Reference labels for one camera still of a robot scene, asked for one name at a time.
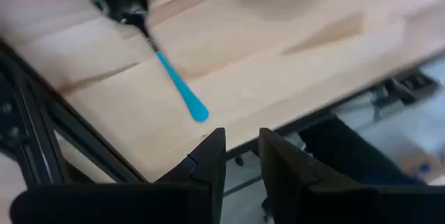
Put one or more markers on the black metal rig frame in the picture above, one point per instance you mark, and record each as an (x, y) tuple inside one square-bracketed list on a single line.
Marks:
[(21, 105)]

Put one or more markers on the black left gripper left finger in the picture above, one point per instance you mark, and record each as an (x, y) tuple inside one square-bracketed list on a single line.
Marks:
[(104, 203)]

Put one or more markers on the black table-level camera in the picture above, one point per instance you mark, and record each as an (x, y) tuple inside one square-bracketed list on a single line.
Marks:
[(410, 86)]

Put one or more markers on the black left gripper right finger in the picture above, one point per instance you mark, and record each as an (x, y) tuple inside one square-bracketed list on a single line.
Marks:
[(347, 206)]

